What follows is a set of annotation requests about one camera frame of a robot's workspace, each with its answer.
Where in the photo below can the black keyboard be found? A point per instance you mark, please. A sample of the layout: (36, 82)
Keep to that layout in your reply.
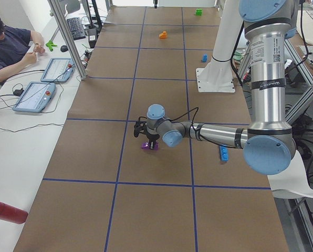
(76, 28)

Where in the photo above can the black computer mouse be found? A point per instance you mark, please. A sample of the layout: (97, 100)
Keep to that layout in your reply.
(64, 48)

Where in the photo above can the aluminium frame post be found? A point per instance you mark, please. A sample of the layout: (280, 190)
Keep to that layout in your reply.
(65, 32)

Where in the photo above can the red cylinder bottle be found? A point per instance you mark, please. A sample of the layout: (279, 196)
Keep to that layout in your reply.
(12, 214)

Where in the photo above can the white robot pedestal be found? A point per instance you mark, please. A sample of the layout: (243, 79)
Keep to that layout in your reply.
(217, 75)

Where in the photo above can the green block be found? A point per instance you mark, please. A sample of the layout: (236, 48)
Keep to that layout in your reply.
(198, 12)

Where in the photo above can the far teach pendant tablet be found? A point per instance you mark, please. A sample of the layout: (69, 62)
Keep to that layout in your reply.
(58, 70)

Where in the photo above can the long blue block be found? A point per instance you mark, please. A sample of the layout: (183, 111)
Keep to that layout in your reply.
(224, 156)

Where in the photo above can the orange trapezoid block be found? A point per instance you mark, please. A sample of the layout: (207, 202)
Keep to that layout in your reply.
(163, 35)

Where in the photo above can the seated person dark shirt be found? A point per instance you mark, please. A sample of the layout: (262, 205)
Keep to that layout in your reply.
(18, 49)

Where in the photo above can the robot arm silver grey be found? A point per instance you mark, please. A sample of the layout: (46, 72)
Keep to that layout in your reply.
(267, 144)

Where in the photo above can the purple trapezoid block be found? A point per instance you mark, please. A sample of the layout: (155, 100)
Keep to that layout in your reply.
(145, 146)

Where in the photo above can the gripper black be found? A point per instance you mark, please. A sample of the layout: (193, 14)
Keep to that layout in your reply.
(153, 137)

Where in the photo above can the teach pendant tablet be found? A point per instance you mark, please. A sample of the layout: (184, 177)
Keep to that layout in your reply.
(35, 97)
(58, 70)

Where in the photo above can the near teach pendant tablet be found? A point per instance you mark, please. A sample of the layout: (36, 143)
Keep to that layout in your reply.
(35, 97)

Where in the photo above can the green plastic tool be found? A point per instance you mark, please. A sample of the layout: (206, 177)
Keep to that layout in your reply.
(51, 45)

